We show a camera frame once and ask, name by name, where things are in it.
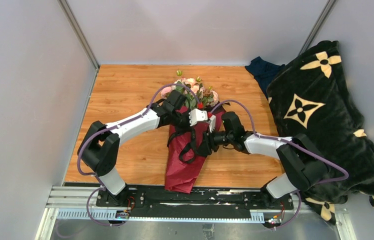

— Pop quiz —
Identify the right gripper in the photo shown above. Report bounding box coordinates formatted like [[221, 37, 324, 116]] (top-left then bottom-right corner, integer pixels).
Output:
[[195, 125, 234, 156]]

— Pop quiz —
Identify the black strap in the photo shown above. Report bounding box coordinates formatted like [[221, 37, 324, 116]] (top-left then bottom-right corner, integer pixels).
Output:
[[167, 127, 208, 165]]

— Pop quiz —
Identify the dark red wrapping paper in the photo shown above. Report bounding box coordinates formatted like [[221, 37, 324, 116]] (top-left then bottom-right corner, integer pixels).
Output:
[[164, 122, 209, 194]]

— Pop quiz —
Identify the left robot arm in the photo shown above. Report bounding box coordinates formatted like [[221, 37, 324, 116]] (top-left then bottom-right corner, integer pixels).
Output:
[[77, 91, 190, 207]]

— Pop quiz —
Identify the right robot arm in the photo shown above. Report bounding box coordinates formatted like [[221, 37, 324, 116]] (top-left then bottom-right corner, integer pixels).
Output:
[[189, 109, 329, 209]]

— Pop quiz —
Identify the black blanket with cream flowers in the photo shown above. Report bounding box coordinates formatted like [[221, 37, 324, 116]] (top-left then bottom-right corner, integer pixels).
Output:
[[266, 40, 374, 225]]

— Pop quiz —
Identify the dark blue cloth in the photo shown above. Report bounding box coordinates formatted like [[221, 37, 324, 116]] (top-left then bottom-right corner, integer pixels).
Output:
[[244, 56, 286, 100]]

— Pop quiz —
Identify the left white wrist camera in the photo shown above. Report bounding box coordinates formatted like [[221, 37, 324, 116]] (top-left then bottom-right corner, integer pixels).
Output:
[[188, 108, 209, 127]]

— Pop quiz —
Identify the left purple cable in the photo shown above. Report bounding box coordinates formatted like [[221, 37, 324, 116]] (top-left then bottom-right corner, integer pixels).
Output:
[[76, 82, 204, 228]]

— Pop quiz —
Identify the purple cable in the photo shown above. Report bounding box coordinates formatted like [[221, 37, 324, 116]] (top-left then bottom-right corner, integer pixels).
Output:
[[76, 82, 204, 228], [208, 99, 350, 229]]

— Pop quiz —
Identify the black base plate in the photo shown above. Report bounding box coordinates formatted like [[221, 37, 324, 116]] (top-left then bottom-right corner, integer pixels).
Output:
[[95, 185, 294, 219]]

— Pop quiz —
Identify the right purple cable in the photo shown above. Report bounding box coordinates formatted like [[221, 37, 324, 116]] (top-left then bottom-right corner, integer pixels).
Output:
[[208, 99, 350, 229]]

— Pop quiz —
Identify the aluminium rail frame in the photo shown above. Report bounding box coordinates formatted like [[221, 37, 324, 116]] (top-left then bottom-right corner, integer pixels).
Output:
[[36, 183, 356, 240]]

